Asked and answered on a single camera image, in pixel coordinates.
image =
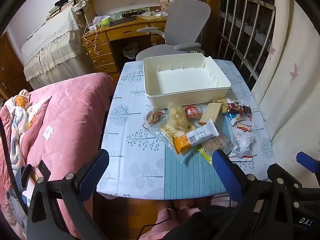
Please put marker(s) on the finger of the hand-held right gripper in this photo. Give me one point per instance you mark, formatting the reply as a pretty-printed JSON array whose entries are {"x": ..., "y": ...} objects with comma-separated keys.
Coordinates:
[{"x": 307, "y": 161}]

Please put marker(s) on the red round snack packet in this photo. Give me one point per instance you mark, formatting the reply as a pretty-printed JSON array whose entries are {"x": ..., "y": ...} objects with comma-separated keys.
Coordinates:
[{"x": 193, "y": 111}]

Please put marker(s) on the brown wooden door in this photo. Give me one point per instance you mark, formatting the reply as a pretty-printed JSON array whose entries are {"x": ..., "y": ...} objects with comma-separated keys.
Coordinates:
[{"x": 10, "y": 62}]

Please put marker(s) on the small yellow snack packet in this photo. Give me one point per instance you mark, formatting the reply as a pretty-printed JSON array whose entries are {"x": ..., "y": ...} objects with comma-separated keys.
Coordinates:
[{"x": 224, "y": 106}]

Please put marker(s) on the black keyboard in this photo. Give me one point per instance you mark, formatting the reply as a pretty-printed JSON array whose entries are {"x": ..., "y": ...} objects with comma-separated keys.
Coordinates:
[{"x": 122, "y": 21}]

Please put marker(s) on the yellow green snack packet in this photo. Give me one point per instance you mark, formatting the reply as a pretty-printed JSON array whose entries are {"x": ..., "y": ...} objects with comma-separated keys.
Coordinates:
[{"x": 206, "y": 155}]

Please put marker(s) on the brown chocolate packet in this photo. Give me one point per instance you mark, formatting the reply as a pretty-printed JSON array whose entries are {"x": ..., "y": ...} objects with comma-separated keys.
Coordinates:
[{"x": 240, "y": 108}]

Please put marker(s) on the orange white snack bar packet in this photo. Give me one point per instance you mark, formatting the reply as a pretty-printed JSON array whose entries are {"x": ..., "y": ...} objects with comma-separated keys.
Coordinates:
[{"x": 197, "y": 136}]

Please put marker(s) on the pink blanket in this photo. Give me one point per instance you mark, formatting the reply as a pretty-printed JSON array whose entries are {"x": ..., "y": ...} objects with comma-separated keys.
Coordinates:
[{"x": 75, "y": 110}]

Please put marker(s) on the white floral curtain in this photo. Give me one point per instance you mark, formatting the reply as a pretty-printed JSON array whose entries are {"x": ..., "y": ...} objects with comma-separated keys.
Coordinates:
[{"x": 287, "y": 92}]

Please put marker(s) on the floral hanging pouch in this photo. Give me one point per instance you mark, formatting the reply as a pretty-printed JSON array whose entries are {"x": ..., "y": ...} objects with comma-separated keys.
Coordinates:
[{"x": 81, "y": 6}]

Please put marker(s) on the white lace cover cloth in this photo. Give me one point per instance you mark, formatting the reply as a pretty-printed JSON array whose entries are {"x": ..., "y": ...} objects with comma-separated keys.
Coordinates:
[{"x": 50, "y": 45}]

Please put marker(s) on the red white snack packet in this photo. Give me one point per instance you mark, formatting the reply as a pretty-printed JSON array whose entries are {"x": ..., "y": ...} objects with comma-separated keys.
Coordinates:
[{"x": 245, "y": 127}]

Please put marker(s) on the wooden desk with drawers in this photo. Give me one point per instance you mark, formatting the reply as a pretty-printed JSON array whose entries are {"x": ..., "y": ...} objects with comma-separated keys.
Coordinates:
[{"x": 125, "y": 31}]

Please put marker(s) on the blue white snack packet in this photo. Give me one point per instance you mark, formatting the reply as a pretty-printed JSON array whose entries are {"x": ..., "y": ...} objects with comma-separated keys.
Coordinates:
[{"x": 232, "y": 118}]

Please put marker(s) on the yellow chips clear packet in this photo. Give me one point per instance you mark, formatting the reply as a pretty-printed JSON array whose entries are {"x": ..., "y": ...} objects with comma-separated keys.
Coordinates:
[{"x": 177, "y": 117}]

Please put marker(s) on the stack of books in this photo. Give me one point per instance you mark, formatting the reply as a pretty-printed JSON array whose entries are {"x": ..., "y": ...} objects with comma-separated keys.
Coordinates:
[{"x": 58, "y": 8}]

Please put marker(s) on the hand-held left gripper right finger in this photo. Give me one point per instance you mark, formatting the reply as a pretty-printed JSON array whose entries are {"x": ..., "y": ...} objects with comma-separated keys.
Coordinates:
[{"x": 225, "y": 172}]

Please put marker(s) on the nut snack clear packet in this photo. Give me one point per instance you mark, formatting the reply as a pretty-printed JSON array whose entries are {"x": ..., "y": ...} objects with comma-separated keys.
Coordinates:
[{"x": 153, "y": 117}]

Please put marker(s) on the metal window grille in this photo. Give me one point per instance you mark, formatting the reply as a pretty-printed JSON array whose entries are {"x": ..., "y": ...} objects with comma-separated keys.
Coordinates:
[{"x": 243, "y": 30}]

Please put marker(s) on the white packet red edge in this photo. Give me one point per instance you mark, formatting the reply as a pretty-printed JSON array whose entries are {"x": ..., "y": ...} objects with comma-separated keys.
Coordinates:
[{"x": 241, "y": 142}]

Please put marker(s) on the beige cracker packet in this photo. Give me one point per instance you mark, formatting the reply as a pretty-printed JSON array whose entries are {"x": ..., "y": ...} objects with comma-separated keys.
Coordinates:
[{"x": 210, "y": 112}]

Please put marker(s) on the person's legs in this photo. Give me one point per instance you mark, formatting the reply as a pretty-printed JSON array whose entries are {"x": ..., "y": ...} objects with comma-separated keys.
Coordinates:
[{"x": 190, "y": 222}]

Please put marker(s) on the tree print tablecloth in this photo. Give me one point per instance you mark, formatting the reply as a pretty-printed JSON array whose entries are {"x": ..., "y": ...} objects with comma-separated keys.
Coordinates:
[{"x": 140, "y": 155}]

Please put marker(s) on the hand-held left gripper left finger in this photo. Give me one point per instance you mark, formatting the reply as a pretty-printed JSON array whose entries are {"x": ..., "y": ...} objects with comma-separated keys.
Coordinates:
[{"x": 93, "y": 170}]

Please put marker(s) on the green white packet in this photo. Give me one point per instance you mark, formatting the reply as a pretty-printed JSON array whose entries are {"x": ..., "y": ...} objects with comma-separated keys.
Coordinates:
[{"x": 104, "y": 22}]

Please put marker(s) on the cream packet with yellow print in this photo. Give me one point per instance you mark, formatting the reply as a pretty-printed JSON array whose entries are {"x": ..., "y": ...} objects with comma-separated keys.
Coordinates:
[{"x": 165, "y": 132}]

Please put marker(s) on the brown biscuit clear packet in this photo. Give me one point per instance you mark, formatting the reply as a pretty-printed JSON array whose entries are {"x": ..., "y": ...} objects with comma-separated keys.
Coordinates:
[{"x": 220, "y": 141}]

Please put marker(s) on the white plastic storage box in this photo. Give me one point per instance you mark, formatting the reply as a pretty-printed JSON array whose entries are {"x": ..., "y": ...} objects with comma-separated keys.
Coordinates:
[{"x": 175, "y": 80}]

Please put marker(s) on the cartoon printed blanket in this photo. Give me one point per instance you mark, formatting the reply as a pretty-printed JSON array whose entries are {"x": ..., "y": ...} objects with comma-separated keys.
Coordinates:
[{"x": 20, "y": 120}]

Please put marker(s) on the grey office chair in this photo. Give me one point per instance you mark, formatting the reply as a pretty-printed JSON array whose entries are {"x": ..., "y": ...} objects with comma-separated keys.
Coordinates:
[{"x": 187, "y": 17}]

